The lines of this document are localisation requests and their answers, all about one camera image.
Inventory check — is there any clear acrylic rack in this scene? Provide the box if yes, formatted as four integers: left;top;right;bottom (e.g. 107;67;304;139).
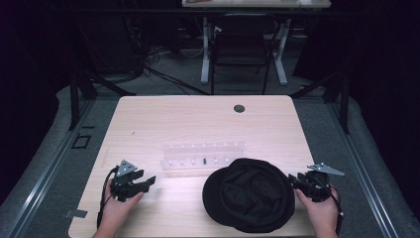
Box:
159;140;247;179

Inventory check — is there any black metal stand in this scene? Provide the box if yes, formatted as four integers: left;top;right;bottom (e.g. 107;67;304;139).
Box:
66;64;137;132
289;67;352;135

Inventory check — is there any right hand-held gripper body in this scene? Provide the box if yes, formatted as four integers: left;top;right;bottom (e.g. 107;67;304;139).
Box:
297;162;346;203

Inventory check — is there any grey tape strip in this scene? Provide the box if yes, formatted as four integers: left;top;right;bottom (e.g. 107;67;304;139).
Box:
63;208;89;219

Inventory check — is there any black hat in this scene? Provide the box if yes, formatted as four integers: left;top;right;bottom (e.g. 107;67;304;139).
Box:
201;157;297;234

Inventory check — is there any person's left hand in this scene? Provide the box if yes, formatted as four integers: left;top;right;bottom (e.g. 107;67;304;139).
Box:
97;178;146;236

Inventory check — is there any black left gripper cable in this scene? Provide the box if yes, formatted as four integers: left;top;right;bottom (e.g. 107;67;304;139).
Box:
96;167;119;230

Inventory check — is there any black floor cable bundle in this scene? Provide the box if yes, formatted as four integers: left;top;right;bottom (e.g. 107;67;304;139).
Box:
125;16;212;97

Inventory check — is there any grey metal floor rail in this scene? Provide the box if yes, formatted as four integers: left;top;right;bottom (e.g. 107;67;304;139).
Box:
5;98;97;238
326;101;401;238

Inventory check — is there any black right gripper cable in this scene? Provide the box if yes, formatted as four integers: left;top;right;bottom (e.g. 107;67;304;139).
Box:
313;176;345;236

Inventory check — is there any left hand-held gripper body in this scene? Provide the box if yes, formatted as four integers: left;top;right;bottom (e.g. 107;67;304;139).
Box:
110;160;139;203

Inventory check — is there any white-legged desk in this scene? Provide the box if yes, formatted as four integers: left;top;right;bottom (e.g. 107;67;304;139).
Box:
181;0;333;87

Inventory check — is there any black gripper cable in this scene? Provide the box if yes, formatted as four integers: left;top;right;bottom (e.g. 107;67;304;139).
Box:
96;167;119;230
313;176;345;236

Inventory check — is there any black chair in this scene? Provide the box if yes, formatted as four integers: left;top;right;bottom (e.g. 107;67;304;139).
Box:
209;13;280;96

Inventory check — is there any black square tape outline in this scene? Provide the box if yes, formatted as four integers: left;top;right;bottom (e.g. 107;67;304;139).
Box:
70;133;92;150

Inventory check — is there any person's right hand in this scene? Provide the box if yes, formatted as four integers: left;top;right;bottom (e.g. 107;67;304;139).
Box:
294;185;341;234

